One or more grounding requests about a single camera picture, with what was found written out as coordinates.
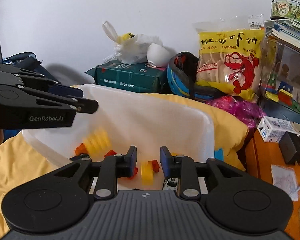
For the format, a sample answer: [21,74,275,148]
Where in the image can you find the small white carton box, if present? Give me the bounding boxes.
[257,116,300,142]

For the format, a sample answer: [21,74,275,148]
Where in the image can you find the shrimp cracker snack bag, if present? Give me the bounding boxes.
[193,14,266,102]

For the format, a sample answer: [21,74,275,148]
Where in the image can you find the small red cube block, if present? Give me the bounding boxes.
[150,160,160,173]

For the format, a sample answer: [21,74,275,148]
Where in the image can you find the white plastic storage bin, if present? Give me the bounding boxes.
[21,83,216,190]

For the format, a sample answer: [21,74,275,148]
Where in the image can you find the orange duplo brick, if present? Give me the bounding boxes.
[75,143,88,155]

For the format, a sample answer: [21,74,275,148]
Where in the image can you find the long red duplo brick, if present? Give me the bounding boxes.
[128,166,138,180]

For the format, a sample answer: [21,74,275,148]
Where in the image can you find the orange cardboard box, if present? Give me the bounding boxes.
[245,131,300,239]

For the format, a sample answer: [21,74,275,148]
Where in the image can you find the black white toy car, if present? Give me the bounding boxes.
[162,178,179,191]

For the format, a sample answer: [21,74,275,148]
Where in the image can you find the green hardcover book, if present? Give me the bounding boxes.
[86,60,170,94]

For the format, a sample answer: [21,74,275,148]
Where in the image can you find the yellow quilted cloth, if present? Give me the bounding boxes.
[0,94,248,239]

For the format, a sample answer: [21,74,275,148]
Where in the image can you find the blue black helmet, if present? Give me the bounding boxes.
[167,51,225,101]

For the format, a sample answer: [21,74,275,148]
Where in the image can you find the dark blue bag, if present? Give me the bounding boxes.
[0,51,61,83]

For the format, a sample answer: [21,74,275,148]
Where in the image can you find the yellow duplo brick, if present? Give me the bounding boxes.
[83,128,111,157]

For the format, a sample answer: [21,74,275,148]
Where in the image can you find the round cookie tin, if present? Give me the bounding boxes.
[270,0,300,23]

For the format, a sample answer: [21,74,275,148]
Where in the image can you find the white plastic bag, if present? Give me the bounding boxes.
[102,21,172,68]

